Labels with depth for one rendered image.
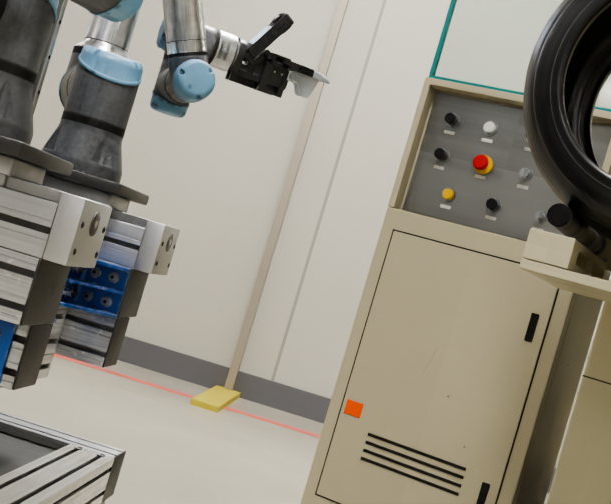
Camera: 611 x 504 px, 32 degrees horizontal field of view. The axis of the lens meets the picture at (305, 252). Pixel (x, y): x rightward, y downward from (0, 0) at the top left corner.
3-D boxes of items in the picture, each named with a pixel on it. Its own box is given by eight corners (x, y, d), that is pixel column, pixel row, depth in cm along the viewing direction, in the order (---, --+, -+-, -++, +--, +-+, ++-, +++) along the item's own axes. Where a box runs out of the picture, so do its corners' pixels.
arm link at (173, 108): (155, 105, 204) (172, 50, 204) (143, 107, 214) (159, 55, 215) (194, 118, 207) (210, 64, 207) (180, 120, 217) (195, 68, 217)
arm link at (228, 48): (215, 29, 218) (224, 30, 210) (235, 36, 219) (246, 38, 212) (203, 64, 218) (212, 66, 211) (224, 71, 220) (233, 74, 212)
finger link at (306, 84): (321, 104, 224) (281, 89, 221) (330, 77, 223) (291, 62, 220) (326, 105, 221) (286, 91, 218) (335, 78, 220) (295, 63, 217)
